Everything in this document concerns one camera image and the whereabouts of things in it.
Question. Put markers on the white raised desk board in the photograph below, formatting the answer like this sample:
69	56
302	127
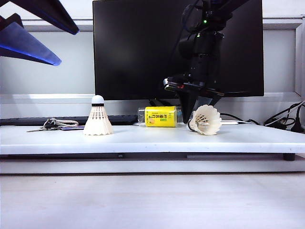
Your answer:
152	140

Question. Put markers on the shuttlecock with green cork sticker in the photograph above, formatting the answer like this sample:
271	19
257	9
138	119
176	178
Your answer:
97	124

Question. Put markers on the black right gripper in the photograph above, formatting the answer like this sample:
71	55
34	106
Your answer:
205	62

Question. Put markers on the black power plug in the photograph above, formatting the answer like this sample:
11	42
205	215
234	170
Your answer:
296	127

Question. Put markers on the white feather shuttlecock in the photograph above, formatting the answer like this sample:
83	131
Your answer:
207	121

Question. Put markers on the plastic bottle with yellow label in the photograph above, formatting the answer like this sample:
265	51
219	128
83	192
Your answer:
162	112

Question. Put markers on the blue card tag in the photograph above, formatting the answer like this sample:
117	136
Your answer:
71	128

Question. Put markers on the grey aluminium partition frame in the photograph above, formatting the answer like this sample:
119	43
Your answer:
85	26

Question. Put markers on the black computer monitor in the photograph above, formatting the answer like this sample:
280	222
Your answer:
143	47

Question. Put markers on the black board foot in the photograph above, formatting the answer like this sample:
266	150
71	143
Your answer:
288	157

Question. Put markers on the black keyboard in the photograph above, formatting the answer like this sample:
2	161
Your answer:
124	119

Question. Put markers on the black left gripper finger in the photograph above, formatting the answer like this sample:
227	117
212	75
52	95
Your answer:
23	43
54	14

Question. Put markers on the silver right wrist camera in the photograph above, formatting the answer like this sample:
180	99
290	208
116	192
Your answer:
171	84

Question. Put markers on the bunch of metal keys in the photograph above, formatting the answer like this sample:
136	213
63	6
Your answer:
47	125

